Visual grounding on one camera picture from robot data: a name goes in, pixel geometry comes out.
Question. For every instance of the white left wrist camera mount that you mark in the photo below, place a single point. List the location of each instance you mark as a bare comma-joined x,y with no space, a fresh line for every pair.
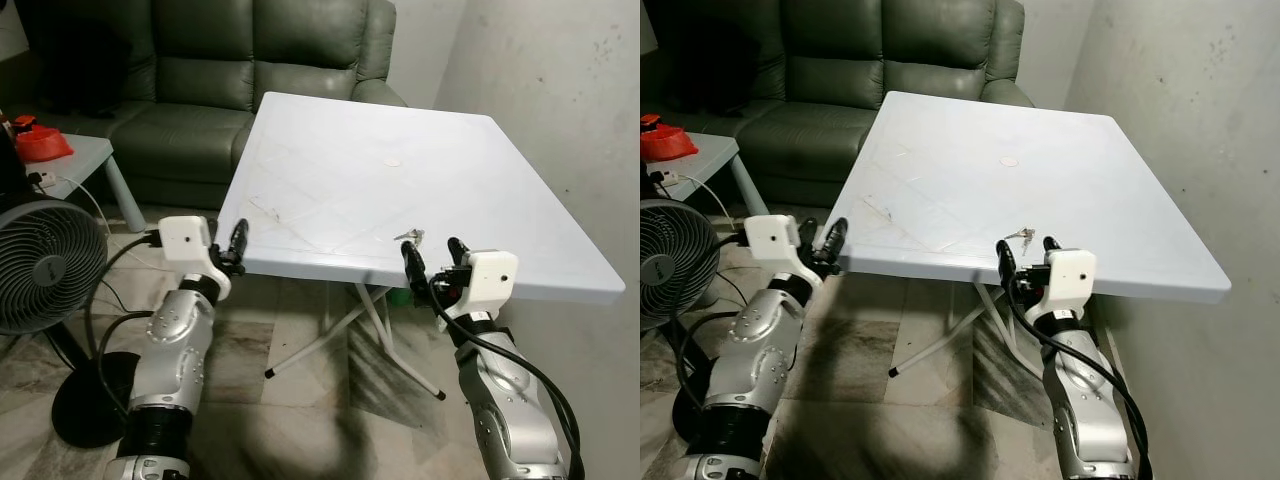
775,240
185,240

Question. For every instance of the black standing fan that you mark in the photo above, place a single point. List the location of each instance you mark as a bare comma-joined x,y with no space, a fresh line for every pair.
670,265
45,265

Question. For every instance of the red plastic bag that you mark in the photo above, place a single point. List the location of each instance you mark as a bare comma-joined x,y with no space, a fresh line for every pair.
668,145
42,145

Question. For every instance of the white plastic folding table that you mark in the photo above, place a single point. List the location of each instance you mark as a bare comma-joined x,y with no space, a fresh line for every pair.
400,200
1020,200

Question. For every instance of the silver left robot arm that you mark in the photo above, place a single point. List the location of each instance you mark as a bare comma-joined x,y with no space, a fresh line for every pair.
745,350
170,350

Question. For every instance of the white power strip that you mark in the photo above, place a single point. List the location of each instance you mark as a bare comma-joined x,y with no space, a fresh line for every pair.
42,180
665,178

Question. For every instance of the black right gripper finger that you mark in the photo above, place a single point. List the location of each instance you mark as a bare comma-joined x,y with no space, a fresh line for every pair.
1052,245
459,252
416,272
1008,266

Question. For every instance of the small grey side table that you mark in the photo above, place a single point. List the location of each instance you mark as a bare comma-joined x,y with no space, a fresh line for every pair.
85,155
715,155

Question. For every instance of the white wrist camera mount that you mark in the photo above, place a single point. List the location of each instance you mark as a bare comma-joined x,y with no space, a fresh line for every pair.
1070,275
185,240
775,240
490,275

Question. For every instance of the small silver key bunch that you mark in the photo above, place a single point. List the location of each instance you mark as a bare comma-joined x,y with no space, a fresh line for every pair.
1022,235
410,236

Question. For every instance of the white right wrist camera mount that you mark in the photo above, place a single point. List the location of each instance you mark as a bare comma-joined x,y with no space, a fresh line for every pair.
490,275
1070,275

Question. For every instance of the dark green leather sofa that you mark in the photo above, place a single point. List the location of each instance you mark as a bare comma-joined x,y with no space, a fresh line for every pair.
820,110
200,110

